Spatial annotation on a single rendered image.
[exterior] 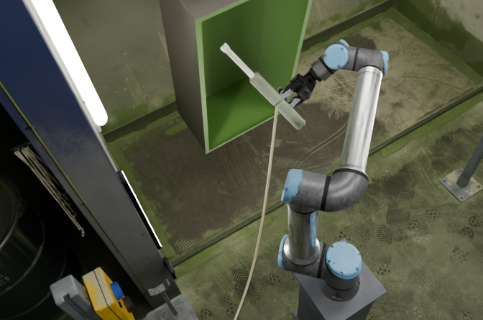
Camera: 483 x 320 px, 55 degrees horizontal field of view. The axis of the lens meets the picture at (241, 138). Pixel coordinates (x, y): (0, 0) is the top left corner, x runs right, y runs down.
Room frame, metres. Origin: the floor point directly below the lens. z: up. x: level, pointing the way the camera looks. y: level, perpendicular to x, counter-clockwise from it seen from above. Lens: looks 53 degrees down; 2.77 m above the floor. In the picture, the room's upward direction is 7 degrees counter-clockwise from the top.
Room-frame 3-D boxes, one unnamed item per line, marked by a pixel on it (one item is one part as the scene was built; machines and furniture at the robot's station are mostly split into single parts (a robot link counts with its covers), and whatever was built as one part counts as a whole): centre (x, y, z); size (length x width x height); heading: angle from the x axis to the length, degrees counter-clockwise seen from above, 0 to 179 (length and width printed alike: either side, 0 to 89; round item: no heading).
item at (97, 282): (0.48, 0.44, 1.42); 0.12 x 0.06 x 0.26; 24
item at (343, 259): (0.73, -0.35, 0.83); 0.17 x 0.15 x 0.18; 67
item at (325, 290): (0.73, -0.36, 0.69); 0.19 x 0.19 x 0.10
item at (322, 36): (2.71, -0.23, 0.11); 2.70 x 0.02 x 0.13; 114
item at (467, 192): (1.47, -1.40, 0.01); 0.20 x 0.20 x 0.01; 24
